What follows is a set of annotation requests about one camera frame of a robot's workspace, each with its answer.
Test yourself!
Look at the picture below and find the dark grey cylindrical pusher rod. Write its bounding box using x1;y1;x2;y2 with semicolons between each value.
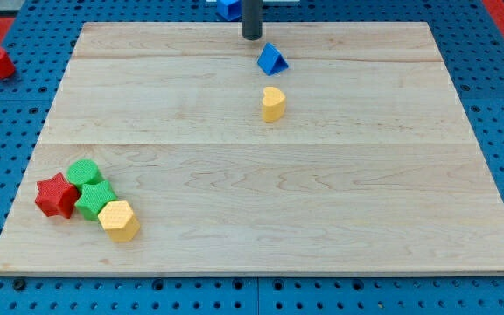
241;0;263;41

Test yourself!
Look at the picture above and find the blue triangle block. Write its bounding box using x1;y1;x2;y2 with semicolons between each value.
257;42;289;76

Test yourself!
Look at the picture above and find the yellow heart block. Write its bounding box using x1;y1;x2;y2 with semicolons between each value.
262;87;286;123

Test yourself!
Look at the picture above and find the blue cube block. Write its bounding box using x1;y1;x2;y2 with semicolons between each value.
216;0;242;21

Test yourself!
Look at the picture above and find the light wooden board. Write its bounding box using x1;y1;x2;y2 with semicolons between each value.
0;22;504;277

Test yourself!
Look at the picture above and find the green cylinder block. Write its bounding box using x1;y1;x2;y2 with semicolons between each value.
66;159;103;192

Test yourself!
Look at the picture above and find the green star block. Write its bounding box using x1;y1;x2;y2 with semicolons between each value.
75;180;117;221

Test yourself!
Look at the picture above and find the yellow hexagon block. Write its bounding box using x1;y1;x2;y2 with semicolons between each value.
98;200;141;242

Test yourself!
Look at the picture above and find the red star block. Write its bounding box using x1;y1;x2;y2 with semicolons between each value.
35;172;81;219

